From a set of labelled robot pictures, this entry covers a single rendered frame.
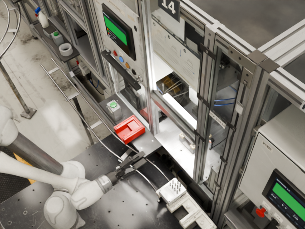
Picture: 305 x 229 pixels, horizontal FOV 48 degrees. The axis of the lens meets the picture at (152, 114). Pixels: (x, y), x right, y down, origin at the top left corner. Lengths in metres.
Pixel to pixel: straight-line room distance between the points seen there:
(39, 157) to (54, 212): 0.32
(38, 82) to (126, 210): 2.14
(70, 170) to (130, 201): 0.44
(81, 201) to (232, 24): 1.10
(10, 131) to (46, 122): 1.76
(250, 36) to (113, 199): 1.47
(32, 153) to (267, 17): 1.34
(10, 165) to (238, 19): 1.19
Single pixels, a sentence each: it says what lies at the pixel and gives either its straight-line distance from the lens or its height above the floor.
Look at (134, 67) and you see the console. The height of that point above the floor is 1.46.
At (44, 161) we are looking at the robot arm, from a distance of 1.99.
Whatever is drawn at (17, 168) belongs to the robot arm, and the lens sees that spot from 1.75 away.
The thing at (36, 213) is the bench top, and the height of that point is 0.68.
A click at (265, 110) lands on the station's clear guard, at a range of 1.14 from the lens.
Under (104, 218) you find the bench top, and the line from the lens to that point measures 2.23.
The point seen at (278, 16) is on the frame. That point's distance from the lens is 1.23.
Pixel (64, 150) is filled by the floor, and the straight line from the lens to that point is 3.33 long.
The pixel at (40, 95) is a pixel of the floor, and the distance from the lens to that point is 3.82.
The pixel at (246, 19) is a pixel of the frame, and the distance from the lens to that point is 1.19.
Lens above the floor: 2.75
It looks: 54 degrees down
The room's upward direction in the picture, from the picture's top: 6 degrees counter-clockwise
